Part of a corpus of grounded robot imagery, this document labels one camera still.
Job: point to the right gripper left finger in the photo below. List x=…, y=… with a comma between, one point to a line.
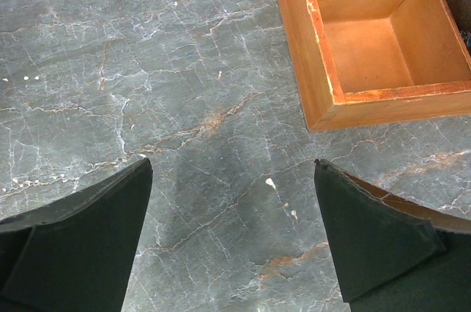
x=76, y=253

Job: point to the orange wooden divided tray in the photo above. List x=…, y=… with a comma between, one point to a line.
x=366, y=62

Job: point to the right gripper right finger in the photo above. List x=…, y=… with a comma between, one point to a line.
x=391, y=254

